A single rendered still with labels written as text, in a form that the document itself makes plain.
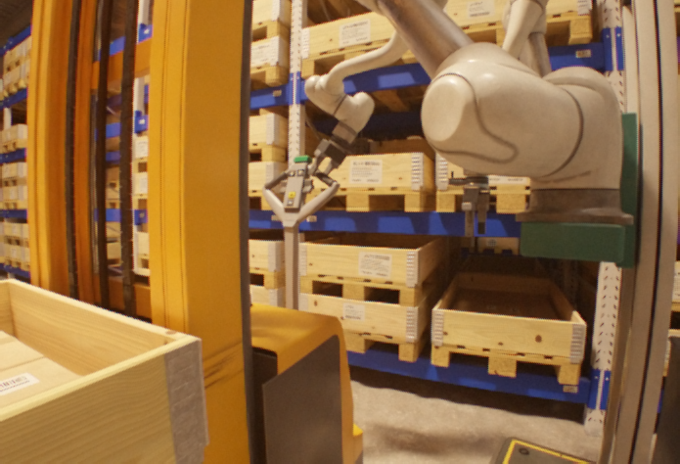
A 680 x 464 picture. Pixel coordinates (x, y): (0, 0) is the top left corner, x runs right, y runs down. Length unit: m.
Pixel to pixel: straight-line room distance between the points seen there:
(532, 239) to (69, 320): 0.94
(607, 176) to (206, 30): 0.74
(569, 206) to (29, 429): 0.78
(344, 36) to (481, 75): 1.92
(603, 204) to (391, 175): 1.50
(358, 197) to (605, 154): 1.61
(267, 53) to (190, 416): 2.38
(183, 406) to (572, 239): 0.67
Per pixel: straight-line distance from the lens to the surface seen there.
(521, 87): 0.50
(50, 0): 1.27
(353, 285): 2.12
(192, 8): 0.70
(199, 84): 0.66
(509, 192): 1.92
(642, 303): 0.81
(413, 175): 1.97
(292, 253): 1.42
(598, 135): 0.64
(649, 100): 0.81
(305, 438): 1.00
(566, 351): 2.08
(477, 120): 0.46
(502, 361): 2.08
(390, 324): 2.10
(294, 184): 1.45
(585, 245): 0.62
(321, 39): 2.44
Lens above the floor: 1.20
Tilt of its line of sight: 3 degrees down
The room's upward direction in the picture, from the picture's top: straight up
